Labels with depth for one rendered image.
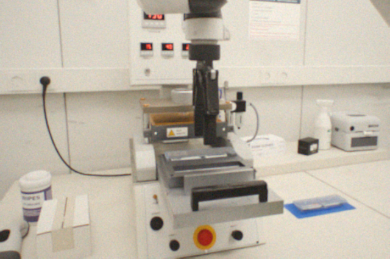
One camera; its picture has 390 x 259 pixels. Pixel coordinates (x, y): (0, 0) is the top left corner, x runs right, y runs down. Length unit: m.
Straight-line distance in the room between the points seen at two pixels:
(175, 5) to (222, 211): 0.40
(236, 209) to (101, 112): 0.95
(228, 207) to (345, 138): 1.12
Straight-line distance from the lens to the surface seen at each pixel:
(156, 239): 0.83
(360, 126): 1.66
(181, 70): 1.10
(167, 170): 0.70
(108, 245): 0.93
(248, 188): 0.59
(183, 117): 0.97
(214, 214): 0.59
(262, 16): 1.62
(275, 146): 1.47
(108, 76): 1.35
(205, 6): 0.61
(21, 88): 1.38
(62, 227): 0.86
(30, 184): 1.04
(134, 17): 1.09
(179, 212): 0.58
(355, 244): 0.98
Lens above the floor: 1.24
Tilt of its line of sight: 9 degrees down
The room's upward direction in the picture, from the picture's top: straight up
